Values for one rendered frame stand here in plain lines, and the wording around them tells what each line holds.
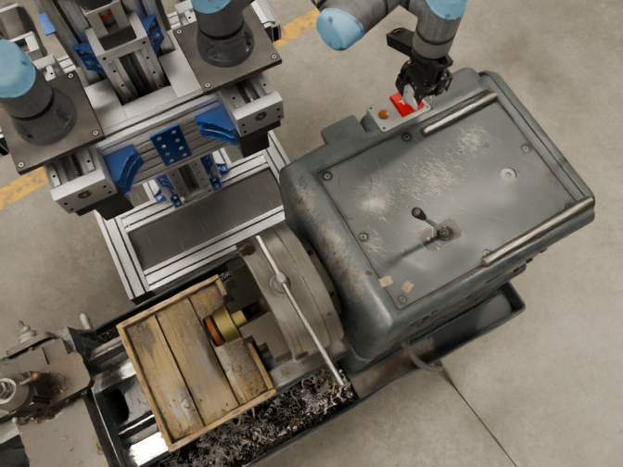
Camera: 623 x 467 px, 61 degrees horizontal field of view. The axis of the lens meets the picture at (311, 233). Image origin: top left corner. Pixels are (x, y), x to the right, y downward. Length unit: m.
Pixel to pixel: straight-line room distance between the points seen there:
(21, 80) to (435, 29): 0.86
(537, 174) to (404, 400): 1.33
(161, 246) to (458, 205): 1.44
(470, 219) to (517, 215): 0.10
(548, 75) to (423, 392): 1.75
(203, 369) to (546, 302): 1.63
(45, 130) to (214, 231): 1.03
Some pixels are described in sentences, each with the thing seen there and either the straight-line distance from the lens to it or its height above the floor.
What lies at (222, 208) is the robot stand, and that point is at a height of 0.21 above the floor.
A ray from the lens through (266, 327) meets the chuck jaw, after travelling 1.24.
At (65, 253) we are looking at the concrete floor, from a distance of 2.69.
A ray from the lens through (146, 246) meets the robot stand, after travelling 2.34.
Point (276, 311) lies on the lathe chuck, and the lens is 1.12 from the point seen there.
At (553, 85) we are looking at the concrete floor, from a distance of 3.10.
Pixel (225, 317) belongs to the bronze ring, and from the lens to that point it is 1.24.
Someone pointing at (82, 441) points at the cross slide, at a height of 0.97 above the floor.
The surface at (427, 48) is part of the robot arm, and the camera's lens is 1.06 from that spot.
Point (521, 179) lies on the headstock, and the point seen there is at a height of 1.26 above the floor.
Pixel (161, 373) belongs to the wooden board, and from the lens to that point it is 1.50.
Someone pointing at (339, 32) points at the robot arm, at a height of 1.60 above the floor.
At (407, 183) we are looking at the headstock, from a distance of 1.20.
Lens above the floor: 2.32
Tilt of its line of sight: 70 degrees down
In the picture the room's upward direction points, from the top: 1 degrees counter-clockwise
